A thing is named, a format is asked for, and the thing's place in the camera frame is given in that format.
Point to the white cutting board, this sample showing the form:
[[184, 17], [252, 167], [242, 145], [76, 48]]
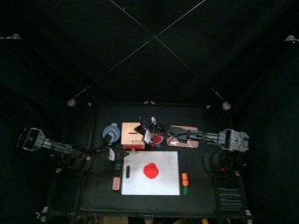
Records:
[[168, 182]]

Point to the blue bowl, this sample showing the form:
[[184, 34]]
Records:
[[112, 131]]

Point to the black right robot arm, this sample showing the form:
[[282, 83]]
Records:
[[210, 136]]

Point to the orange toy piece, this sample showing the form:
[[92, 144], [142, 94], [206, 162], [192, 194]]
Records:
[[185, 179]]

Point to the green toy piece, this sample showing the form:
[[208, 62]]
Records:
[[186, 191]]

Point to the pink block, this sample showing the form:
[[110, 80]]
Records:
[[117, 183]]

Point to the red dough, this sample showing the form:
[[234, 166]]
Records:
[[152, 171]]

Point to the wooden drawer box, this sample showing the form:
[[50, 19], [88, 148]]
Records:
[[129, 137]]

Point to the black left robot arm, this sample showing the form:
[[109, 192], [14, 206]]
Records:
[[51, 143]]

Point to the red bowl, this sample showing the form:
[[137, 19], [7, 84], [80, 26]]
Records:
[[157, 140]]

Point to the silver frame bracket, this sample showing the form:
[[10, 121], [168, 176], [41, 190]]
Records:
[[292, 38], [149, 102], [226, 105], [72, 102], [14, 37]]

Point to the pink flat tray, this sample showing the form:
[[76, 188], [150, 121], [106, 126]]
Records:
[[188, 143]]

